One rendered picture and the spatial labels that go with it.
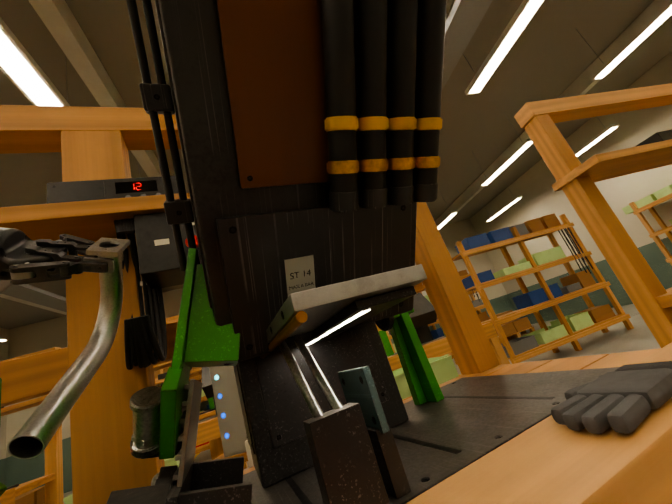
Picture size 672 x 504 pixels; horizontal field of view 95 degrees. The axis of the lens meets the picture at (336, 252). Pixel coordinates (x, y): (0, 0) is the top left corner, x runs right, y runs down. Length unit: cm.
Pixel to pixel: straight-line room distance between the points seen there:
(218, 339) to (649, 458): 48
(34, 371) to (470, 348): 115
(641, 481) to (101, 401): 85
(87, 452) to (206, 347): 45
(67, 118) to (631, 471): 130
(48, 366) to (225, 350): 59
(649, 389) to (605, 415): 7
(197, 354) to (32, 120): 90
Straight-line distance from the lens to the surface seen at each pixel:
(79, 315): 91
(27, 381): 101
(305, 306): 30
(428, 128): 50
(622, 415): 46
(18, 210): 91
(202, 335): 48
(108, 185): 93
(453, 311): 111
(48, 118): 122
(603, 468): 41
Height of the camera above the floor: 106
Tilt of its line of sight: 18 degrees up
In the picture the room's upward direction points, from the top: 18 degrees counter-clockwise
